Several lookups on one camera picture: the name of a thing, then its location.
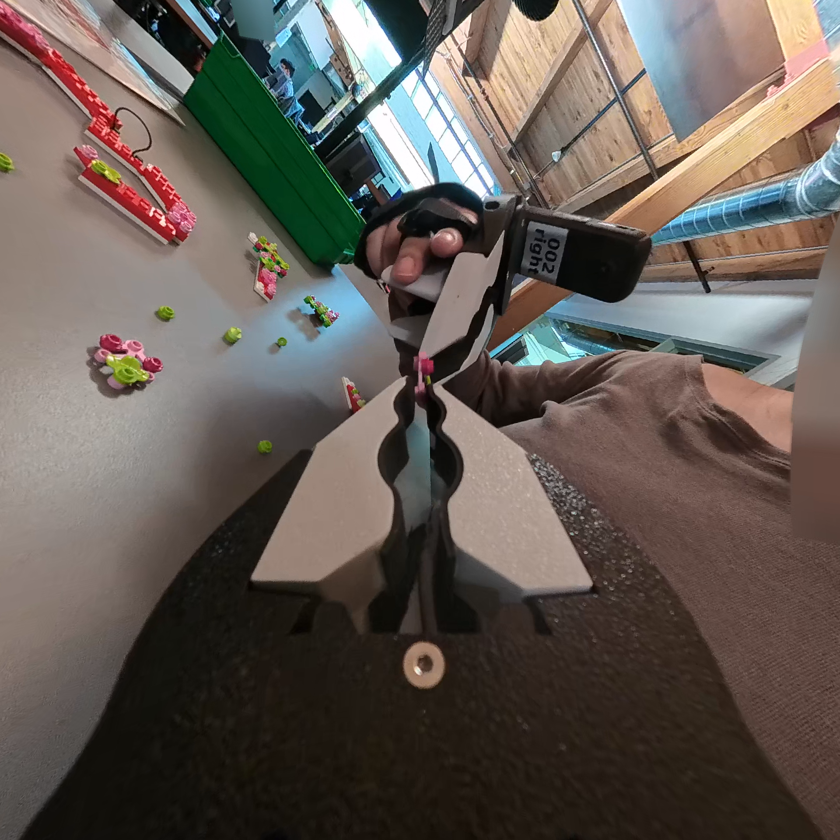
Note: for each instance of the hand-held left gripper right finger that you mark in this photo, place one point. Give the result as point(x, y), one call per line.
point(518, 518)

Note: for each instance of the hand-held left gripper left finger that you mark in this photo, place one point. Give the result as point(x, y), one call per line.
point(328, 512)

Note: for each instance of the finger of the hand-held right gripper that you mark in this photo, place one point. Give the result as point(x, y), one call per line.
point(482, 341)
point(459, 302)

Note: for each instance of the pink lego flower piece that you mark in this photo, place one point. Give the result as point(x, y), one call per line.
point(423, 366)

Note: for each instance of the person's right forearm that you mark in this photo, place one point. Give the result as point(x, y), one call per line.
point(558, 387)

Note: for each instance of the small red white lego piece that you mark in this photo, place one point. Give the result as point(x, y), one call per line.
point(354, 396)

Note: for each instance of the lime pink lego flower assembly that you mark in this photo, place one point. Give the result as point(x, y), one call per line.
point(323, 310)

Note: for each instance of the pink lime lego on white plate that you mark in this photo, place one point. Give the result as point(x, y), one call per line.
point(269, 266)

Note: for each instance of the pink lime lego flower cluster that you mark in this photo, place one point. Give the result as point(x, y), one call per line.
point(128, 364)

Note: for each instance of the person's right hand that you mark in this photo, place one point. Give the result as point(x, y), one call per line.
point(394, 243)

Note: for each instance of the person in brown shirt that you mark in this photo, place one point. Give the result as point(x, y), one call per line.
point(689, 558)

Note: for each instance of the green plastic bin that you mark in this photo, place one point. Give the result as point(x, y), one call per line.
point(262, 144)

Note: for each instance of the black overhead lamp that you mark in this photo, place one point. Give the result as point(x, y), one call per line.
point(438, 26)

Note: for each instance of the flat printed sheet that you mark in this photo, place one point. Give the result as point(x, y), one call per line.
point(111, 59)

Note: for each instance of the silver ventilation duct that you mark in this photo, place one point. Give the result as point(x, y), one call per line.
point(741, 200)

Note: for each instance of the red lego heart frame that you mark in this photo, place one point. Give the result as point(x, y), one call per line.
point(124, 141)

